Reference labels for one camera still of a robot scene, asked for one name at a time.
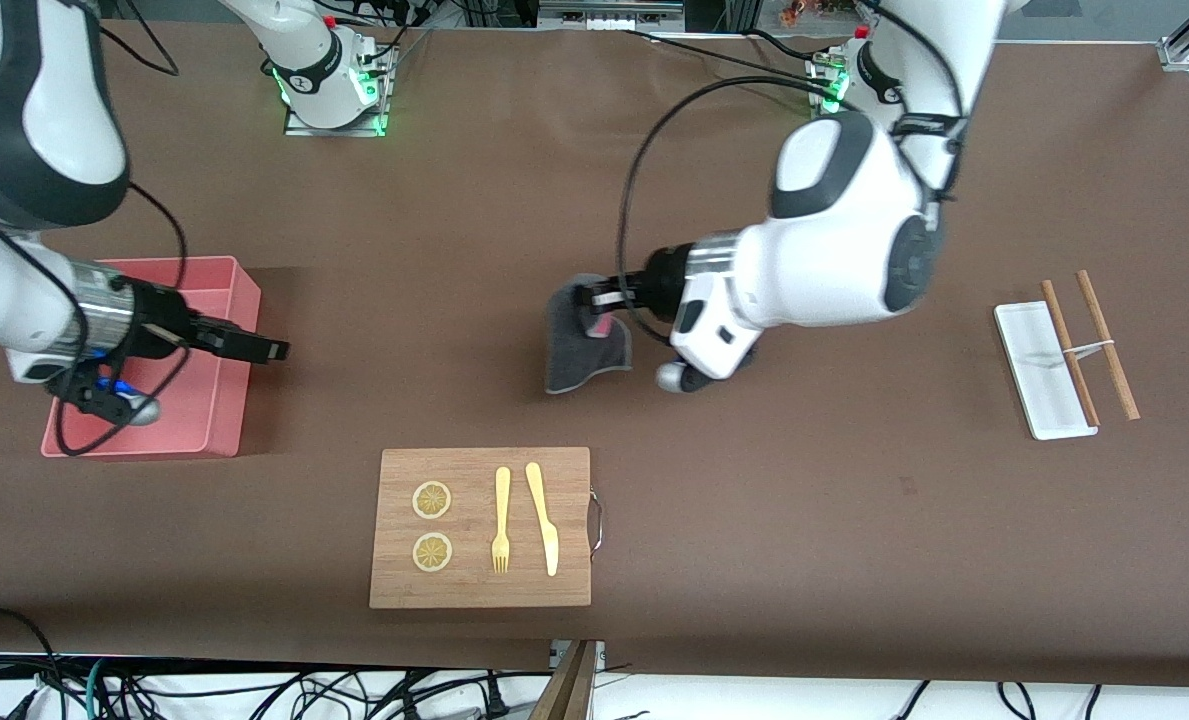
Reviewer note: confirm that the grey cloth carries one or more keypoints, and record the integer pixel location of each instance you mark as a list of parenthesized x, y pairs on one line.
[(584, 355)]

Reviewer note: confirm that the yellow plastic fork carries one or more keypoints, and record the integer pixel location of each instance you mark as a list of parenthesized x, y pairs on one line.
[(501, 520)]

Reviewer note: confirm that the wooden cutting board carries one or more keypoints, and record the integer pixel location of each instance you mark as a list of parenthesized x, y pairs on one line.
[(404, 470)]

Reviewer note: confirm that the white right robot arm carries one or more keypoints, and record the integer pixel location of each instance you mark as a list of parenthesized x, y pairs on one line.
[(44, 110)]

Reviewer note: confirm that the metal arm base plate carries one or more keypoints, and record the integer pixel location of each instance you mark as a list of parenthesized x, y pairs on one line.
[(822, 70), (299, 125)]

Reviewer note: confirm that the white rubber band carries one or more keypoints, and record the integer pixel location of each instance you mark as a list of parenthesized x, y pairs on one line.
[(1089, 349)]

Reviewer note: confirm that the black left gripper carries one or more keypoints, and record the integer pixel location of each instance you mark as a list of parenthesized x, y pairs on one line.
[(662, 279)]

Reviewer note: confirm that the brown wooden chopstick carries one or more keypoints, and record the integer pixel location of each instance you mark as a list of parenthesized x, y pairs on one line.
[(1069, 350), (1106, 340)]

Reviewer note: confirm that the yellow plastic knife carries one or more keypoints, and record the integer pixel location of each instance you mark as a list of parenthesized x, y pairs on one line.
[(544, 520)]

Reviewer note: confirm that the wooden stand piece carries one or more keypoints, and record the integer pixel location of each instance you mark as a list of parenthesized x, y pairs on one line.
[(564, 690)]

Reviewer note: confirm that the white rectangular tray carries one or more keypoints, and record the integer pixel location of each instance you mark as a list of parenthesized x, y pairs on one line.
[(1039, 380)]

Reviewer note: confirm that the yellow lemon slice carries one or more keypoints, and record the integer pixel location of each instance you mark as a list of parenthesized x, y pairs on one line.
[(432, 552), (432, 500)]

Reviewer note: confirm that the small metal bracket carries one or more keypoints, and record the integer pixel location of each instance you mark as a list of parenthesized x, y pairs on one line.
[(554, 652)]

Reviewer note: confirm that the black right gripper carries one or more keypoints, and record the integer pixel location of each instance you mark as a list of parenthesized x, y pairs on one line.
[(159, 318)]

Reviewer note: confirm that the pink plastic bin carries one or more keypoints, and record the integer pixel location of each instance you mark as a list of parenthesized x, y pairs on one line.
[(204, 400)]

